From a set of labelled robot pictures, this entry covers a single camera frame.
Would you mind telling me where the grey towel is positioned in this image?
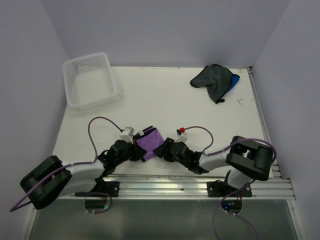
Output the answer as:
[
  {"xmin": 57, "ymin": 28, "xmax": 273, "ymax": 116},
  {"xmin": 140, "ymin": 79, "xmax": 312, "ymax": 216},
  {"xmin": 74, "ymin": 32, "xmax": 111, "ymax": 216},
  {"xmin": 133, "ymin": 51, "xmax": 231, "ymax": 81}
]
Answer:
[{"xmin": 190, "ymin": 64, "xmax": 236, "ymax": 104}]

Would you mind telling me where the purple towel black trim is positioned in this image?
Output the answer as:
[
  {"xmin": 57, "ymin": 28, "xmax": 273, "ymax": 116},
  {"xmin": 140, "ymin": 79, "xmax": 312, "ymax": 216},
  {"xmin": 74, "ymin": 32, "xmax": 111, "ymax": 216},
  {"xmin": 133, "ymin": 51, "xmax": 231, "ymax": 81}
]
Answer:
[{"xmin": 134, "ymin": 125, "xmax": 164, "ymax": 162}]

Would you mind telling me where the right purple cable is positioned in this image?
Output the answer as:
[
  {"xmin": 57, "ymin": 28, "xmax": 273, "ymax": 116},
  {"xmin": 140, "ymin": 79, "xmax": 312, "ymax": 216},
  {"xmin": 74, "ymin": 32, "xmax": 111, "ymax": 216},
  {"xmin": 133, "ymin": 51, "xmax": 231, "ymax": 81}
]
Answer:
[{"xmin": 184, "ymin": 125, "xmax": 278, "ymax": 240}]

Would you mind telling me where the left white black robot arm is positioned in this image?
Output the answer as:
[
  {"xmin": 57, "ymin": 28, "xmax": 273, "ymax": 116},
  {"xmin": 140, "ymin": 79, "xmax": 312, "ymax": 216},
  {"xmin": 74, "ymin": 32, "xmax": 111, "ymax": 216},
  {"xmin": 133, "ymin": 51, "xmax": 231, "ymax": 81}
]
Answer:
[{"xmin": 20, "ymin": 140, "xmax": 147, "ymax": 210}]

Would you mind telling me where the blue towel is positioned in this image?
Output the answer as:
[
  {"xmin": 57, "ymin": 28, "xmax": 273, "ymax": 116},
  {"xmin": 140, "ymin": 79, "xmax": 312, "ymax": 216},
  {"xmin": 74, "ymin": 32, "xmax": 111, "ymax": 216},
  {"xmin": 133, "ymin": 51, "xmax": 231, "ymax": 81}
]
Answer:
[{"xmin": 228, "ymin": 74, "xmax": 240, "ymax": 91}]

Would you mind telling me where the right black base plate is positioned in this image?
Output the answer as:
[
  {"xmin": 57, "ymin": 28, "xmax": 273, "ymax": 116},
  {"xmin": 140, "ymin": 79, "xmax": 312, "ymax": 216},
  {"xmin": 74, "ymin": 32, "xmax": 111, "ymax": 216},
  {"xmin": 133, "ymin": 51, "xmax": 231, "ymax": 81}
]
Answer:
[{"xmin": 206, "ymin": 180, "xmax": 253, "ymax": 198}]

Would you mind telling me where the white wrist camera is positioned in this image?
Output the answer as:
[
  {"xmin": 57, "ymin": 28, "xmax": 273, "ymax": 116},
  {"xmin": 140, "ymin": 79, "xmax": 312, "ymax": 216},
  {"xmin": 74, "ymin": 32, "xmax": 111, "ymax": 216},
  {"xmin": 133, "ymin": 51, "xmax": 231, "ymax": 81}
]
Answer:
[
  {"xmin": 174, "ymin": 127, "xmax": 189, "ymax": 143},
  {"xmin": 119, "ymin": 127, "xmax": 135, "ymax": 144}
]

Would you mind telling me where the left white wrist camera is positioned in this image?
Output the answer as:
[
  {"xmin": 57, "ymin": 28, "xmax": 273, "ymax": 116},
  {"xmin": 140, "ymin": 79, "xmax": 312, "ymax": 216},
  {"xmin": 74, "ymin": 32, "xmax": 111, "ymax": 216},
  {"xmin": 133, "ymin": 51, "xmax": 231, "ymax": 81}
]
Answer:
[{"xmin": 119, "ymin": 127, "xmax": 135, "ymax": 144}]

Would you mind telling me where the aluminium table edge rail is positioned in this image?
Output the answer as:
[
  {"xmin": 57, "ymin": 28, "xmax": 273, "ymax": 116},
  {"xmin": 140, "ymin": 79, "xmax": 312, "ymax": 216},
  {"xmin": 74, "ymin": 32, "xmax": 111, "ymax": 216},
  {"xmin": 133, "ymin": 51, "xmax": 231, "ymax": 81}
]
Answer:
[{"xmin": 246, "ymin": 66, "xmax": 282, "ymax": 179}]

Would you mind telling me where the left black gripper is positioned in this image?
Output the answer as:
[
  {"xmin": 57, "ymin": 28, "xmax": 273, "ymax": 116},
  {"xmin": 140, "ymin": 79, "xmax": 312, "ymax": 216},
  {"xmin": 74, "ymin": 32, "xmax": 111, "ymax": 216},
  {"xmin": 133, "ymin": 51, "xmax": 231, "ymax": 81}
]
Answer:
[{"xmin": 114, "ymin": 138, "xmax": 147, "ymax": 166}]

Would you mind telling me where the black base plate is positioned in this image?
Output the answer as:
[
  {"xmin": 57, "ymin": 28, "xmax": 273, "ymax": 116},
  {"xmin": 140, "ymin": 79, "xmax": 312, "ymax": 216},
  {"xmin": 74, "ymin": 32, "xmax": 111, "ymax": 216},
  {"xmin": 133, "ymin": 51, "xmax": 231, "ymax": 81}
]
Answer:
[
  {"xmin": 74, "ymin": 181, "xmax": 121, "ymax": 198},
  {"xmin": 206, "ymin": 180, "xmax": 253, "ymax": 198}
]

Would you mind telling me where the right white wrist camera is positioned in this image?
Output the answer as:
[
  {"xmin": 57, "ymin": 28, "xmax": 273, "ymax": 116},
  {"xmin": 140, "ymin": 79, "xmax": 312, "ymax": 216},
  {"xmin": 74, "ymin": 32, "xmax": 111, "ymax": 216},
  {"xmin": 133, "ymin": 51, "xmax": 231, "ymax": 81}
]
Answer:
[{"xmin": 174, "ymin": 127, "xmax": 189, "ymax": 143}]

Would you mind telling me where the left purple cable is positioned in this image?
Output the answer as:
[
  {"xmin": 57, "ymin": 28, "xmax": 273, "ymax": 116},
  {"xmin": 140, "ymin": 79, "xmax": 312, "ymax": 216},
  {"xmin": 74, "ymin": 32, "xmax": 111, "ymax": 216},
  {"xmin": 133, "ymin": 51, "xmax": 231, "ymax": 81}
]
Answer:
[{"xmin": 9, "ymin": 116, "xmax": 126, "ymax": 215}]

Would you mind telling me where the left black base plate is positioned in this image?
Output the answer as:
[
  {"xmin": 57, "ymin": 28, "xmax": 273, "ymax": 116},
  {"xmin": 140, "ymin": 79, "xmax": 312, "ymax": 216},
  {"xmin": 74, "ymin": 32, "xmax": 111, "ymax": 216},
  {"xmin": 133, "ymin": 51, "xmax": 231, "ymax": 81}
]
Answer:
[{"xmin": 74, "ymin": 181, "xmax": 121, "ymax": 198}]

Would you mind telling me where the purple cable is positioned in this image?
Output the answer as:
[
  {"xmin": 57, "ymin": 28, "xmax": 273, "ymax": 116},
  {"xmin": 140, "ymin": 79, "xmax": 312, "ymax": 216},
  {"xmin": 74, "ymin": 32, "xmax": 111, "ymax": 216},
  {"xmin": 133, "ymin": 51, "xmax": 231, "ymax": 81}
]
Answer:
[
  {"xmin": 9, "ymin": 116, "xmax": 126, "ymax": 215},
  {"xmin": 184, "ymin": 125, "xmax": 278, "ymax": 240}
]

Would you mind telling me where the aluminium mounting rail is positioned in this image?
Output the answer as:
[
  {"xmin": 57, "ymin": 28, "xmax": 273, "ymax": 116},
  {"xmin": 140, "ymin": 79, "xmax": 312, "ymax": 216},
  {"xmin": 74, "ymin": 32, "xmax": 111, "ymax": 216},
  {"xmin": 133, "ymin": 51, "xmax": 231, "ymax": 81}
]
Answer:
[{"xmin": 59, "ymin": 174, "xmax": 297, "ymax": 200}]

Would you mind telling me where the white plastic basket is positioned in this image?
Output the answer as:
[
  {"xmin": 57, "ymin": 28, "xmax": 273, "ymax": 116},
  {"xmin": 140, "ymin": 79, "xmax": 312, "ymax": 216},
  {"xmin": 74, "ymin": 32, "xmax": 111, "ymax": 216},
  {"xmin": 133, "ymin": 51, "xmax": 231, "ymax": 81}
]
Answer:
[{"xmin": 62, "ymin": 52, "xmax": 120, "ymax": 110}]

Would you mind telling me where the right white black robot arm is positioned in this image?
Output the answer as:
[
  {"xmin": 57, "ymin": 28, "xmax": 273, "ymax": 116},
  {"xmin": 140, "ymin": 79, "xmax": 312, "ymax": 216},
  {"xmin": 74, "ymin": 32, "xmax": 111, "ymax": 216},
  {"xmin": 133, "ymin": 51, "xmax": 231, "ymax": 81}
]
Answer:
[{"xmin": 153, "ymin": 136, "xmax": 277, "ymax": 197}]

